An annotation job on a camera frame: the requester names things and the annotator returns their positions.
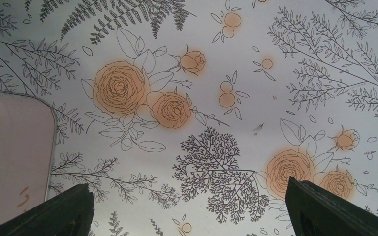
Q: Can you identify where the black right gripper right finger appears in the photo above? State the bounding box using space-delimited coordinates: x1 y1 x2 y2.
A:
285 177 378 236

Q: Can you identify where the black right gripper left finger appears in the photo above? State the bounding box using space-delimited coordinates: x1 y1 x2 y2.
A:
0 184 95 236

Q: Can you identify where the pink metal tin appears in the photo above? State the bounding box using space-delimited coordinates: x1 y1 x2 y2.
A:
0 91 56 225

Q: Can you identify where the floral patterned table mat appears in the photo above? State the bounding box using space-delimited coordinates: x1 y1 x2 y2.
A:
0 0 378 236

